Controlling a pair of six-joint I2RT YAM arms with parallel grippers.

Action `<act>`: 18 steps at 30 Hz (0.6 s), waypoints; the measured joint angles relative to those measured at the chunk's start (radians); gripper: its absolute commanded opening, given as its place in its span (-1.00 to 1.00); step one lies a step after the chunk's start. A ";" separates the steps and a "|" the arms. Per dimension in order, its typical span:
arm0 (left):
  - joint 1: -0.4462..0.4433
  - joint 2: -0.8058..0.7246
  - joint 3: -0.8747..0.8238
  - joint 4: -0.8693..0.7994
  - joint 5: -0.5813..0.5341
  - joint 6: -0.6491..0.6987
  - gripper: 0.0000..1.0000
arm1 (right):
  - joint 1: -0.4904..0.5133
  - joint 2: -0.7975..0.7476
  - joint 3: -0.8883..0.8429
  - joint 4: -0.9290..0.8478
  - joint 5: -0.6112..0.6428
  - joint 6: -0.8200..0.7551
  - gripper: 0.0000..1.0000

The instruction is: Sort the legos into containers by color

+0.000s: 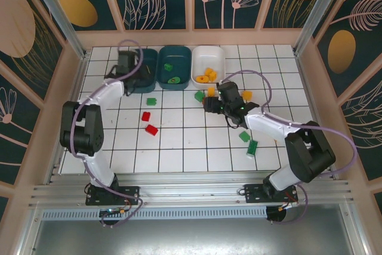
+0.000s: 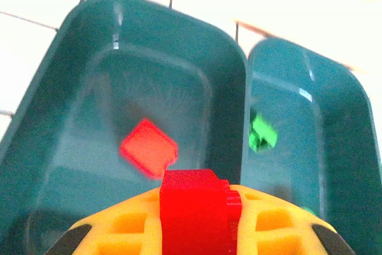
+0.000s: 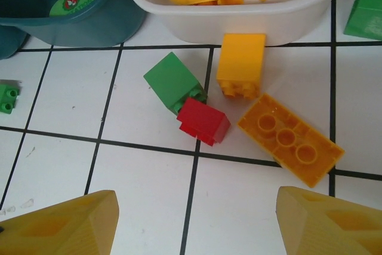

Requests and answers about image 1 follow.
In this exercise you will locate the orange round lego piece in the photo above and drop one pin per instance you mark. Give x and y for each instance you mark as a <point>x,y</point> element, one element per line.
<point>198,79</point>

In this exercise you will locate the orange lego brick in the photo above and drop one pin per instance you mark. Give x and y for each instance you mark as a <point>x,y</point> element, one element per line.
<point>208,71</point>

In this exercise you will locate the green round lego piece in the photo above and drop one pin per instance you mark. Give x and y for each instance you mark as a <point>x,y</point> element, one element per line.
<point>177,81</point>

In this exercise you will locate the long green lego brick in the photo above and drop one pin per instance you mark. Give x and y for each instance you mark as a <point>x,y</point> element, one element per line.
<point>252,148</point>

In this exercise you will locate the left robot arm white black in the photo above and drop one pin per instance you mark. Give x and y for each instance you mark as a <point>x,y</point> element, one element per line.
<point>83,132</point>

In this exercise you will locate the teal plastic container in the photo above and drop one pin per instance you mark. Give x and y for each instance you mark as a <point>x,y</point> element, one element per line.
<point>149,58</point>
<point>179,58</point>

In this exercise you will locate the white plastic container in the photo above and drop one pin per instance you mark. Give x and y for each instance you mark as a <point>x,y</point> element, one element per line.
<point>209,58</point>

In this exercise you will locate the grey metal sheet panel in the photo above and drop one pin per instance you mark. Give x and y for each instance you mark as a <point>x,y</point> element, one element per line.
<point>191,237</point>

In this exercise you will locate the aluminium frame post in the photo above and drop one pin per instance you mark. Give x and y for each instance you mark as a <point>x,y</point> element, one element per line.
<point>320,10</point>
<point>61,16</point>

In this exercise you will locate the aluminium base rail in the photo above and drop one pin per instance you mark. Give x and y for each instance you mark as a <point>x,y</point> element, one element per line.
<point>194,189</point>

